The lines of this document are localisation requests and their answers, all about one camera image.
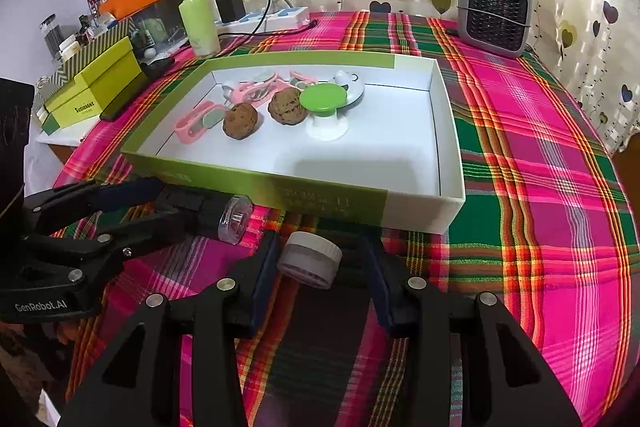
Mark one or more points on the black smartphone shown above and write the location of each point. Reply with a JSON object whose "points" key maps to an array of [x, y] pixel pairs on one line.
{"points": [[135, 92]]}

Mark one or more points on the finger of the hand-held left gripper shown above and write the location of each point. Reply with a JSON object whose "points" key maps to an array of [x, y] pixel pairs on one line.
{"points": [[125, 194], [150, 234]]}

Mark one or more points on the white power strip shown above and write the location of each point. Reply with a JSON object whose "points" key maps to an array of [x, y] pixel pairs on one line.
{"points": [[285, 17]]}

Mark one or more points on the black power adapter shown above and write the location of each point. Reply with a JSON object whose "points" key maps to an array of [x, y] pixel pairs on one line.
{"points": [[230, 6]]}

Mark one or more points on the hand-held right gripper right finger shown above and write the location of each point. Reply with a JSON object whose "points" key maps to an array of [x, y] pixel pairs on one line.
{"points": [[378, 284]]}

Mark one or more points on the green topped white stand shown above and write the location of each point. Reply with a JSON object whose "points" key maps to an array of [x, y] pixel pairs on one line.
{"points": [[324, 99]]}

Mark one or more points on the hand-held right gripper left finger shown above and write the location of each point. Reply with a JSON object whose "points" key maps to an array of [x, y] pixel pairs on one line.
{"points": [[262, 279]]}

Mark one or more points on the black tube with clear cap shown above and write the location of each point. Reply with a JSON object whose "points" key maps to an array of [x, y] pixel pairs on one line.
{"points": [[227, 219]]}

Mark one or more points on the light green lotion bottle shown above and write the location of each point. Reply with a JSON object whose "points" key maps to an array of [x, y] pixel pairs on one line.
{"points": [[197, 22]]}

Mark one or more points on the grey space heater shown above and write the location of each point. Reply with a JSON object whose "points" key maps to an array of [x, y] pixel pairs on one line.
{"points": [[495, 14]]}

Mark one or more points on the brown walnut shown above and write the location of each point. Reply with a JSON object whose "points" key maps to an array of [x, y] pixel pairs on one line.
{"points": [[286, 106], [241, 121]]}

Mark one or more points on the clear jar with black lid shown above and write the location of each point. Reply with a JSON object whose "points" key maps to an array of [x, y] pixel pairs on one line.
{"points": [[51, 36]]}

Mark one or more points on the green and white cardboard box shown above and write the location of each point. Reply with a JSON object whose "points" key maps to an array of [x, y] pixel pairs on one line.
{"points": [[350, 157]]}

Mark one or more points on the pink green plaid tablecloth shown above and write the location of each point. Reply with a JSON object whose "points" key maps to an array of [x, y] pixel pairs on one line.
{"points": [[525, 207]]}

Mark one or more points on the white panda toy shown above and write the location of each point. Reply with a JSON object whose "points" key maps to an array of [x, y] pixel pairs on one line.
{"points": [[352, 86]]}

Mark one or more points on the striped cardboard box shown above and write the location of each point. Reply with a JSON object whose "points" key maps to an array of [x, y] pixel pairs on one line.
{"points": [[82, 57]]}

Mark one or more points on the white round jar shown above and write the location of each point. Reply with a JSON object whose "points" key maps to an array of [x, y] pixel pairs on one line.
{"points": [[310, 259]]}

